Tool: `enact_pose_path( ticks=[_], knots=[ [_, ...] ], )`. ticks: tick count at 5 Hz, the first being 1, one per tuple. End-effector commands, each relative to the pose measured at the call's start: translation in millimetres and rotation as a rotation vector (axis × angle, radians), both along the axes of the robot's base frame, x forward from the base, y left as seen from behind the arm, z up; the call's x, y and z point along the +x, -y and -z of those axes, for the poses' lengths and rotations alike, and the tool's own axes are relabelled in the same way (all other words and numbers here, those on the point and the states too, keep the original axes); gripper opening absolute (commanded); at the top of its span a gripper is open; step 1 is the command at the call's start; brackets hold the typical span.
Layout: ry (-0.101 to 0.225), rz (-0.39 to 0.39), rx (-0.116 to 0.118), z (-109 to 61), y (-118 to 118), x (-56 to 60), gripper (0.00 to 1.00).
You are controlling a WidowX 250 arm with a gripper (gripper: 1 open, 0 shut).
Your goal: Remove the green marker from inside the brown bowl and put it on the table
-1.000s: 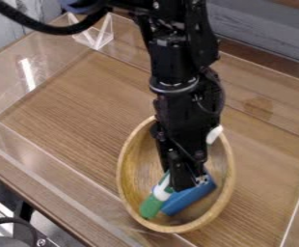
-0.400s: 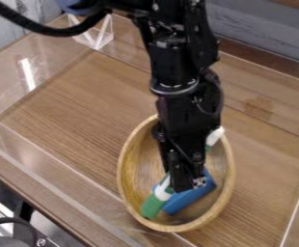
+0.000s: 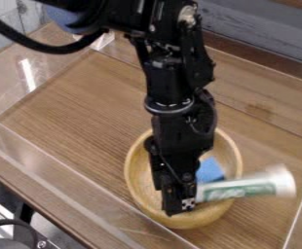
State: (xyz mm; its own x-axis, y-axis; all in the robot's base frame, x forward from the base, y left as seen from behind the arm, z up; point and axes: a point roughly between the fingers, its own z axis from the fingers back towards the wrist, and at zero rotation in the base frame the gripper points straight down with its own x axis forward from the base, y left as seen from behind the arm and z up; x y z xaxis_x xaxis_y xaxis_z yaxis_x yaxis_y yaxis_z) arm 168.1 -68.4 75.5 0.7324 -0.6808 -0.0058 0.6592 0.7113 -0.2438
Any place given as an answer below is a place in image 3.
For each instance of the blue rectangular block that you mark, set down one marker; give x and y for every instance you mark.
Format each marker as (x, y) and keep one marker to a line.
(210, 171)

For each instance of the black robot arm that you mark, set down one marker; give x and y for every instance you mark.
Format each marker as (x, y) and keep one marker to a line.
(163, 28)

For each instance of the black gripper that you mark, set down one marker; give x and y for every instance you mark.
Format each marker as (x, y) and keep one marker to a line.
(183, 135)

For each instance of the clear acrylic tray wall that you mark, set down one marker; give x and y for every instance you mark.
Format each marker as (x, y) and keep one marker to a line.
(63, 164)

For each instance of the green white marker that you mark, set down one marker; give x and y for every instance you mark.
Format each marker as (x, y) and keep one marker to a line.
(274, 182)

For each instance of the clear acrylic corner bracket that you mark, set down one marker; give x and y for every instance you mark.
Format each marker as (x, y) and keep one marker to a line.
(102, 41)

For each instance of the brown wooden bowl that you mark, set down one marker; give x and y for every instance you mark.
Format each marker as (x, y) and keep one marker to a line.
(147, 198)

